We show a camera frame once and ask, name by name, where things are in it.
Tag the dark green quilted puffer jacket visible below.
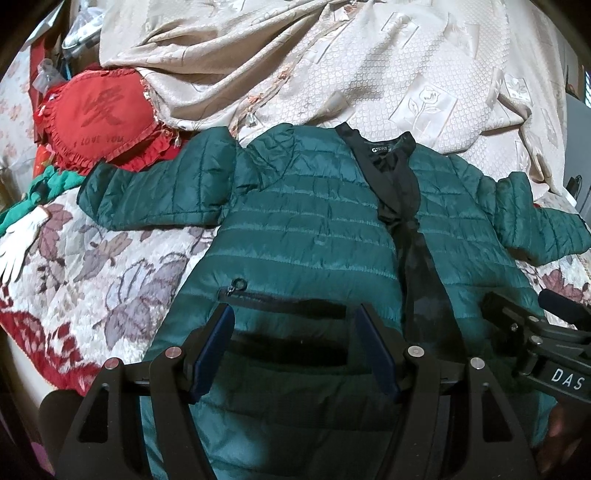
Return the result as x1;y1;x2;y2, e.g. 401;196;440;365
77;124;590;479

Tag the person's right hand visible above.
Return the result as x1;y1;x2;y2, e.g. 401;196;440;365
536;401;590;478

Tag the floral patterned bed blanket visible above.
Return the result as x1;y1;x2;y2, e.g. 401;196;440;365
1;190;216;401

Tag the white glove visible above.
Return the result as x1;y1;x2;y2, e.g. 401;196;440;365
0;206;51;285

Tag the green quilted cloth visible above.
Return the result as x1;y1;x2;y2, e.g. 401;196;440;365
0;166;85;236

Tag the beige embossed satin quilt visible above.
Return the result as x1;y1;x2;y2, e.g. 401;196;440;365
99;1;567;195

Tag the red heart-shaped ruffled pillow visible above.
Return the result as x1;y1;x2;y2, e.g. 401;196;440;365
34;68;183;175

